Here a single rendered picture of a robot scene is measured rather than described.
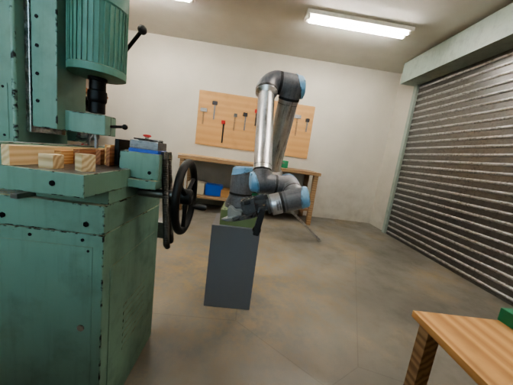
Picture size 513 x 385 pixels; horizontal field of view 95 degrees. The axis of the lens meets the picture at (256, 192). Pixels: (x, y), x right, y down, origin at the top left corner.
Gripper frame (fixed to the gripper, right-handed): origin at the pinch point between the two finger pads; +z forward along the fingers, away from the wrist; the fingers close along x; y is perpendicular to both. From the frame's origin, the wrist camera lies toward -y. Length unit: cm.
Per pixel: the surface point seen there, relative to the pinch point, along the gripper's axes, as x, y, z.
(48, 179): 38, 30, 33
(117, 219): 21.7, 13.6, 30.1
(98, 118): 11, 48, 32
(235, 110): -325, 101, -9
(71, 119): 11, 50, 41
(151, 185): 16.9, 21.9, 18.3
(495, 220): -115, -89, -232
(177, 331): -18, -60, 44
